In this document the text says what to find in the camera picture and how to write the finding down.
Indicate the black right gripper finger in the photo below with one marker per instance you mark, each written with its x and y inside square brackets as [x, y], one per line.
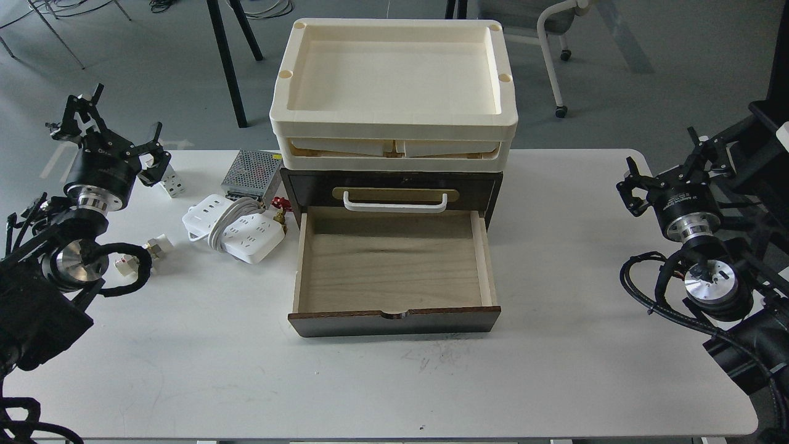
[709, 161]
[634, 180]

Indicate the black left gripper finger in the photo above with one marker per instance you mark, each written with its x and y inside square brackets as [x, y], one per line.
[161, 159]
[82, 125]

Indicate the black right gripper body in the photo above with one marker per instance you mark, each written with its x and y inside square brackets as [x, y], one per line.
[686, 209]

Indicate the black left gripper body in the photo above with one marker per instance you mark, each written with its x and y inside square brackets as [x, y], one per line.
[98, 169]

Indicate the white power strip with cable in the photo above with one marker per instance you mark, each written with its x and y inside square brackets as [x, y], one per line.
[238, 227]

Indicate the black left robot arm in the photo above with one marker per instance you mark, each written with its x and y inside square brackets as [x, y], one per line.
[54, 267]

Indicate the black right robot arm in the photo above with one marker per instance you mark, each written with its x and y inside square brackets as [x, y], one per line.
[725, 205]

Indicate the white perforated cube block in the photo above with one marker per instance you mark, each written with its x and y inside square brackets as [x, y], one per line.
[172, 183]

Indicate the metal mesh power supply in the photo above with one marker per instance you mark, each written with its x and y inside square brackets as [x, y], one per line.
[254, 174]

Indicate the grey metal chair legs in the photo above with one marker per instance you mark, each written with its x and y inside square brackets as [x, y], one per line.
[44, 9]

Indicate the cream plastic stacked tray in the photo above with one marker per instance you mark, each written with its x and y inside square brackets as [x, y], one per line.
[395, 95]

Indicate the open wooden drawer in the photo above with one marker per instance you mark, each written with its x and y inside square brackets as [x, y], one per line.
[393, 273]

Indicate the brass valve with red handle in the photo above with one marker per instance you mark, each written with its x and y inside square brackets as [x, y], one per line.
[283, 207]

